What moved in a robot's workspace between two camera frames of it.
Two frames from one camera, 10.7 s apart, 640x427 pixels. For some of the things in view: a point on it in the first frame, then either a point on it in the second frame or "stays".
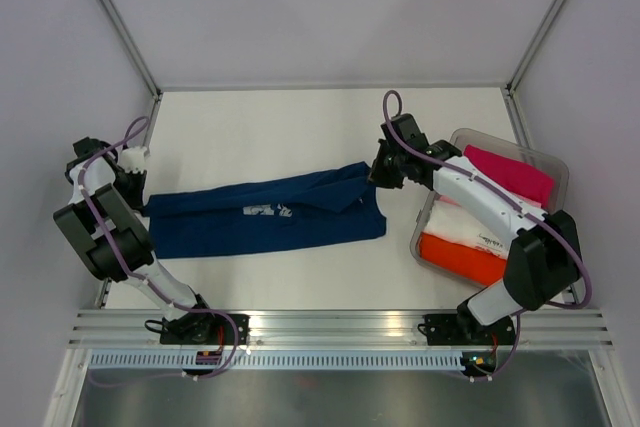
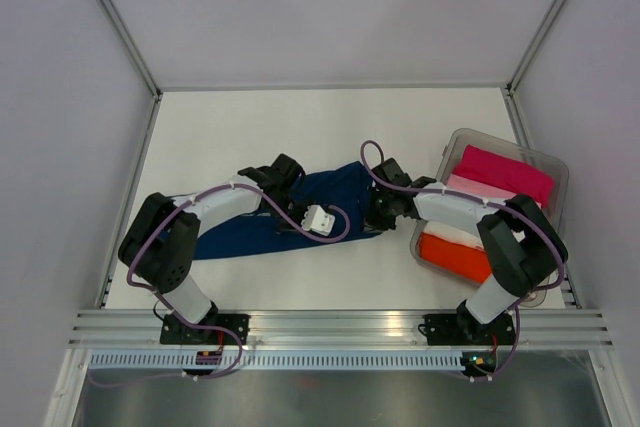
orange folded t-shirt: (467, 261) stays
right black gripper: (378, 176) → (372, 221)
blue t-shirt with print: (329, 206) stays
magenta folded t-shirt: (521, 177) stays
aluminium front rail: (110, 328) stays
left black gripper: (140, 179) → (282, 227)
